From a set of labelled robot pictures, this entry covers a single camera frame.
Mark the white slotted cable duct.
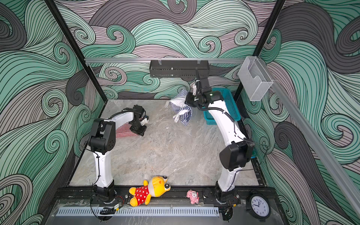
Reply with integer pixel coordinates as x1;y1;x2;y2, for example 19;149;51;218
55;206;220;217

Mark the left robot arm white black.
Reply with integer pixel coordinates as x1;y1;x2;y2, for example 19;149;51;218
87;105;149;203

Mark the small pink plush toy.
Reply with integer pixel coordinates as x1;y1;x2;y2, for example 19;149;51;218
187;190;200;204

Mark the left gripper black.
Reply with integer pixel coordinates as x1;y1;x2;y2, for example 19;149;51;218
130;121;147;136

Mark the yellow plush toy red dress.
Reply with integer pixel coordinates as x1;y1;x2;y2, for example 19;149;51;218
129;176;171;207

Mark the aluminium rail right wall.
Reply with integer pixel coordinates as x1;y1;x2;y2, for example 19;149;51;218
256;57;360;216

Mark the black perforated metal shelf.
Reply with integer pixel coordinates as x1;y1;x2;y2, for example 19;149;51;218
149;61;210;78

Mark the clear plastic wall bin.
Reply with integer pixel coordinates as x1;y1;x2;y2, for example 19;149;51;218
238;56;273;102

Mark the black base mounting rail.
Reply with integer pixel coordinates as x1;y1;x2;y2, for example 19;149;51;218
54;185;280;206

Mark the red white striped tank top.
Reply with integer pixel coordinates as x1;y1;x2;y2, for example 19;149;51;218
115;123;137;138

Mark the aluminium rail wall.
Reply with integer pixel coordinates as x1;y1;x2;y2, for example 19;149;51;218
84;57;245;64
256;57;360;216

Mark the blue white striped tank top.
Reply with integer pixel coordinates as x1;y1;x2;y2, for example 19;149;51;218
165;90;193;126

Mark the aluminium rail back wall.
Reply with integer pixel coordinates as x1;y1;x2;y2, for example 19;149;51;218
84;57;245;64

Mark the black round wall clock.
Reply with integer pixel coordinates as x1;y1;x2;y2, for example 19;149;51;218
246;190;271;222

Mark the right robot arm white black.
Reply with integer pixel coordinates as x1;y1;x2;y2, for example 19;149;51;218
185;67;255;201

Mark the teal plastic basket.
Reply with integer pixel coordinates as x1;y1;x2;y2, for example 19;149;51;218
203;88;241;125

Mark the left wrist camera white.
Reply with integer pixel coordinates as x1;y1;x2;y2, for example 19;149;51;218
140;116;149;126

